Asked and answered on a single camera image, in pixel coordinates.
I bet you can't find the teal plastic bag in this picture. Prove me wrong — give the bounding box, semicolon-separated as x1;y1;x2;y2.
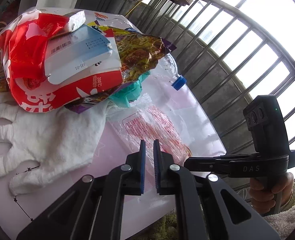
109;71;150;108

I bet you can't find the pink patterned tablecloth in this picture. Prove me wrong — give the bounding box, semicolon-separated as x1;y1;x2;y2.
0;82;226;239

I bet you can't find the person's right hand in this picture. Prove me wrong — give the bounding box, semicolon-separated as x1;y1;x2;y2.
250;172;294;215

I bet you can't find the white blue paper package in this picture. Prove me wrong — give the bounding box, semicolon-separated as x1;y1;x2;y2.
44;24;121;85

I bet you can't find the clear red-printed plastic wrapper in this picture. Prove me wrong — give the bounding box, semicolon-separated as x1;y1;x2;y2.
107;93;192;176

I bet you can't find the metal window railing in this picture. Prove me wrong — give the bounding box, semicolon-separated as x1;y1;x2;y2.
119;0;295;178

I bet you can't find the white fleece blanket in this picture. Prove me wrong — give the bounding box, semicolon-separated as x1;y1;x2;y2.
264;205;295;239

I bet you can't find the green sleeve right forearm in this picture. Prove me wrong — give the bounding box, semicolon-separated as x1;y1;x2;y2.
280;183;295;212

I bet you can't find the red white snack bag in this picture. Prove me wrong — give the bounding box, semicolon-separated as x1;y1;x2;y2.
0;10;122;113

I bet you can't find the crushed clear plastic bottle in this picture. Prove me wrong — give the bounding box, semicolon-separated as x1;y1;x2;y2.
144;54;187;100

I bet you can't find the white cotton glove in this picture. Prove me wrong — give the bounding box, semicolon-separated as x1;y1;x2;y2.
0;93;109;196

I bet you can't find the purple yellow noodle wrapper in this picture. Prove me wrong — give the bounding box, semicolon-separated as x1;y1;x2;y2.
65;26;176;113

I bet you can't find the small white carton box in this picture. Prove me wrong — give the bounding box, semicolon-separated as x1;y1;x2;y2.
63;10;86;33

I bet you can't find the green fuzzy blanket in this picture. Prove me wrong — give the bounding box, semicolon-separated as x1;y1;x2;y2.
131;210;179;240

